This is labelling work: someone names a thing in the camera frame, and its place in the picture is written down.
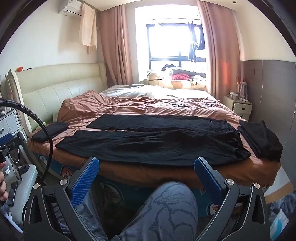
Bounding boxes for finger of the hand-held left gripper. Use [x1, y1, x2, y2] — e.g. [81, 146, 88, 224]
[6, 136, 23, 151]

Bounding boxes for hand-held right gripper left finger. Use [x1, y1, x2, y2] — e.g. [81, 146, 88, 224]
[23, 157, 109, 241]

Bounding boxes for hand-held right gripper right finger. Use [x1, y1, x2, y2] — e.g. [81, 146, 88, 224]
[194, 157, 271, 241]

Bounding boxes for black pants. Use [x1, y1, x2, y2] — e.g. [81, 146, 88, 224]
[55, 114, 252, 166]

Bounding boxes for person's left hand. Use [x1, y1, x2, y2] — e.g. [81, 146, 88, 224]
[0, 160, 8, 202]

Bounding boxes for folded black garment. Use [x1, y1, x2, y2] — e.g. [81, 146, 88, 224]
[31, 122, 69, 143]

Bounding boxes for beige padded board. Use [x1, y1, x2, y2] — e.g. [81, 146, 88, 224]
[5, 68, 23, 130]

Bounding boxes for person's grey patterned trouser leg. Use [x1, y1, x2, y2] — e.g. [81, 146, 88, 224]
[53, 181, 199, 241]

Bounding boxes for folded black clothes stack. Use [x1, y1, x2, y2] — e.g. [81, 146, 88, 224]
[237, 120, 284, 162]

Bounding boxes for cream padded headboard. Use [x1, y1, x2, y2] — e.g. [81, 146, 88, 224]
[7, 62, 109, 132]

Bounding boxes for cream nightstand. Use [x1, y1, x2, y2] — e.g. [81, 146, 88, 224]
[222, 95, 253, 121]

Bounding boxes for blue grey rug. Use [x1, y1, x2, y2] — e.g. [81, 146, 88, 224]
[264, 190, 296, 232]

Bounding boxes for brown blanket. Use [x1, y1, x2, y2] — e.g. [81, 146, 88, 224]
[30, 90, 281, 186]

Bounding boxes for white desktop rack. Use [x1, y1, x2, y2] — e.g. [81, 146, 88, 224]
[238, 81, 250, 102]

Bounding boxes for bear print long pillow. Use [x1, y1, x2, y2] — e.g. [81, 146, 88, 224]
[162, 77, 207, 90]

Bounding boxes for red cloth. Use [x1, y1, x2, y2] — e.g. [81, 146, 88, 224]
[172, 72, 193, 81]

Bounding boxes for beige plush toy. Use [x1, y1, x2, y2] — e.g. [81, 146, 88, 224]
[143, 69, 163, 86]

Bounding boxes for black white plush toy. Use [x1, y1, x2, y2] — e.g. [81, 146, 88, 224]
[161, 64, 181, 72]

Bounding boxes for pink curtain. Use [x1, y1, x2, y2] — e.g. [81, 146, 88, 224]
[99, 3, 137, 87]
[196, 0, 243, 100]

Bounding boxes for cream hanging garment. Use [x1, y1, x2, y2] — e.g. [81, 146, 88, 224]
[79, 3, 97, 54]

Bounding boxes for hanging dark clothes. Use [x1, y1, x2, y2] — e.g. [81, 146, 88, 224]
[187, 20, 206, 63]

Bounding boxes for window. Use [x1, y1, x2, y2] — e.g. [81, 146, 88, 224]
[134, 6, 208, 75]

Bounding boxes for white air conditioner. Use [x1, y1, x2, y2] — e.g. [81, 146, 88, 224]
[58, 0, 85, 16]

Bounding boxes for black flexible cable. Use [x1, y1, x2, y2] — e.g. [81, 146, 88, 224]
[0, 98, 52, 183]

